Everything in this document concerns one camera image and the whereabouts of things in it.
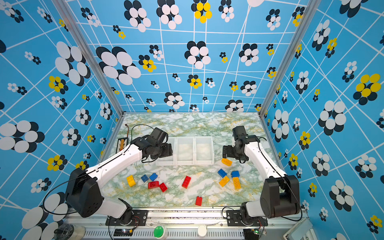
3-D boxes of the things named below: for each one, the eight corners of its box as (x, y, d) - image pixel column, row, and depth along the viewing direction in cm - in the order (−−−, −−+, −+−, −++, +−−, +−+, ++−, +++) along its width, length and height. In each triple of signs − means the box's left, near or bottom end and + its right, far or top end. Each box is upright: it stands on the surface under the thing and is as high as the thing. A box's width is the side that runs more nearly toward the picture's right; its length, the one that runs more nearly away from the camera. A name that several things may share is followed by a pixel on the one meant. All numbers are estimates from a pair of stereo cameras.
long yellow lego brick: (234, 189, 84) (235, 188, 83) (232, 178, 88) (233, 177, 87) (240, 189, 84) (241, 188, 83) (238, 178, 88) (239, 177, 87)
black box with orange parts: (117, 152, 100) (115, 150, 98) (119, 140, 106) (117, 138, 104) (127, 151, 101) (125, 148, 99) (128, 139, 107) (127, 137, 105)
